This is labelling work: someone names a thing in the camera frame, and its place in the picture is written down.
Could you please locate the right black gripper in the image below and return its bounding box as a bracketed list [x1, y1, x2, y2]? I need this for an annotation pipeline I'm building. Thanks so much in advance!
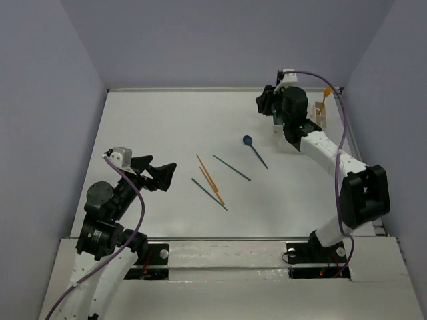
[258, 85, 291, 126]

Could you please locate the blue plastic spoon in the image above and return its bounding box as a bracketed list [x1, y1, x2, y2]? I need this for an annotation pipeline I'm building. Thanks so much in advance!
[242, 135, 268, 169]

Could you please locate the orange chopstick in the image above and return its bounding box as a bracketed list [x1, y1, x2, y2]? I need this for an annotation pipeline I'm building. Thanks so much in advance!
[196, 155, 219, 192]
[199, 167, 225, 205]

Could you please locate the orange plastic spoon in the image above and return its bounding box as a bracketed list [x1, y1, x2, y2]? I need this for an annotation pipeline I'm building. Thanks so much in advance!
[316, 87, 333, 115]

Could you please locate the green chopstick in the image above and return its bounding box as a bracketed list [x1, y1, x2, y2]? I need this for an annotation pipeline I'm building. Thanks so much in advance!
[191, 178, 228, 211]
[213, 155, 252, 181]

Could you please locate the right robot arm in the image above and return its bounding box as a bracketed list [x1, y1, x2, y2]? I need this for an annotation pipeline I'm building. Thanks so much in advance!
[256, 85, 390, 261]

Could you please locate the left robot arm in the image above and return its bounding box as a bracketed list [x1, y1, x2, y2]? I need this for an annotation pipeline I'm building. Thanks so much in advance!
[46, 147, 177, 319]

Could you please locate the white utensil organizer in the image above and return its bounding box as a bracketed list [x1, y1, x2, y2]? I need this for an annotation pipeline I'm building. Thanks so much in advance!
[272, 101, 330, 147]

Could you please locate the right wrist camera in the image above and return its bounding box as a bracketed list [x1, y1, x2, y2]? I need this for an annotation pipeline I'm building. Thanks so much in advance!
[276, 69, 298, 87]

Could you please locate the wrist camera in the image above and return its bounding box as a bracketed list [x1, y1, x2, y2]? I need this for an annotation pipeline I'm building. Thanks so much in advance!
[103, 147, 132, 169]
[276, 69, 298, 87]

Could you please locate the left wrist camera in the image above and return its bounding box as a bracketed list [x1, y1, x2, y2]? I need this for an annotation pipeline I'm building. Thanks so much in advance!
[103, 147, 132, 169]

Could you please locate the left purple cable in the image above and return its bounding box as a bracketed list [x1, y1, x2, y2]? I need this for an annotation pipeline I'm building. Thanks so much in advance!
[45, 156, 146, 320]

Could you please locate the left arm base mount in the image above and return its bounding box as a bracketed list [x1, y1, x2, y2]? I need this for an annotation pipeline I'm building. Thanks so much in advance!
[124, 241, 169, 281]

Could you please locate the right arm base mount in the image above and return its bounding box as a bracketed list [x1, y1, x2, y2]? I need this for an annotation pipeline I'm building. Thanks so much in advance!
[281, 242, 350, 279]

